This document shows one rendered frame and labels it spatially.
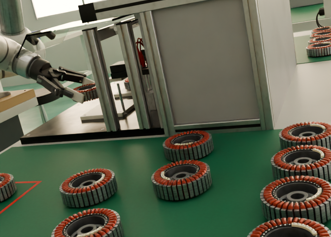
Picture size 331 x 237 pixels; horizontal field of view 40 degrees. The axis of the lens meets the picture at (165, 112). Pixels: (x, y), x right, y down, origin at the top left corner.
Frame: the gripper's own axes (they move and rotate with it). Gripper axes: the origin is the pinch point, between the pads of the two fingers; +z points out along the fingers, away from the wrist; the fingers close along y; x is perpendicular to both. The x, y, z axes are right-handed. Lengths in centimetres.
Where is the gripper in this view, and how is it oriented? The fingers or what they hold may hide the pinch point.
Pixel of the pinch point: (87, 91)
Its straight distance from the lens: 149.8
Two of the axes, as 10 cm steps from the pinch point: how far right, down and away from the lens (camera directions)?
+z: 9.0, 4.0, -1.9
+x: -2.9, 8.6, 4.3
